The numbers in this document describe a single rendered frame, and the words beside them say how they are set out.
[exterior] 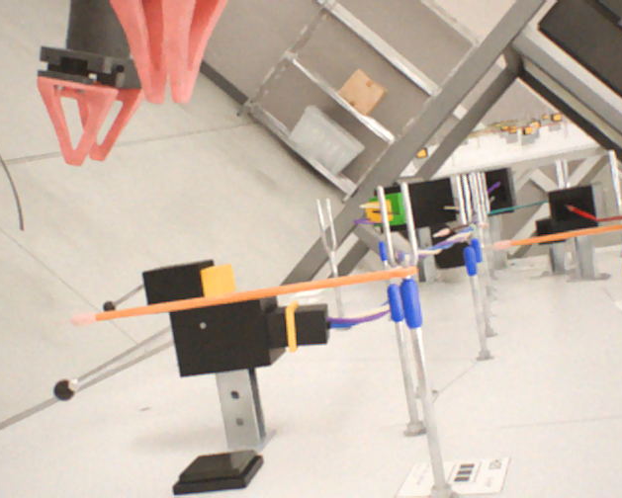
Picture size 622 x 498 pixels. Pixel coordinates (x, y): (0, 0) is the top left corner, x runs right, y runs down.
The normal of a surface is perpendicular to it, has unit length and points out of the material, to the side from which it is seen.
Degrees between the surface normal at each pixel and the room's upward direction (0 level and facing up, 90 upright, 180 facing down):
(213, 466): 50
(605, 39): 90
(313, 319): 82
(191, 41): 72
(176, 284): 90
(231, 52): 90
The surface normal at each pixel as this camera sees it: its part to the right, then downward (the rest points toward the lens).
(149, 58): 0.98, -0.04
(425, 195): 0.62, -0.06
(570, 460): -0.16, -0.99
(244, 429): -0.18, 0.08
